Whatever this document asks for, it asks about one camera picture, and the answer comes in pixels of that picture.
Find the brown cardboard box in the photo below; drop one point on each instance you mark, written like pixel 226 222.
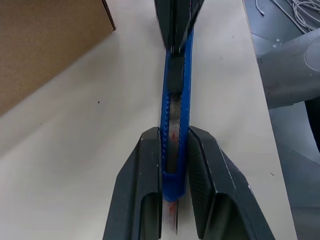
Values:
pixel 45 45

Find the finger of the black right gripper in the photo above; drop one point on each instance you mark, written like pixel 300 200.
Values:
pixel 165 20
pixel 185 17

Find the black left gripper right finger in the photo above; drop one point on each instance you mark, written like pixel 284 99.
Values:
pixel 225 180

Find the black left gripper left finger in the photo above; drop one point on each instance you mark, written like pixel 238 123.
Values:
pixel 140 180

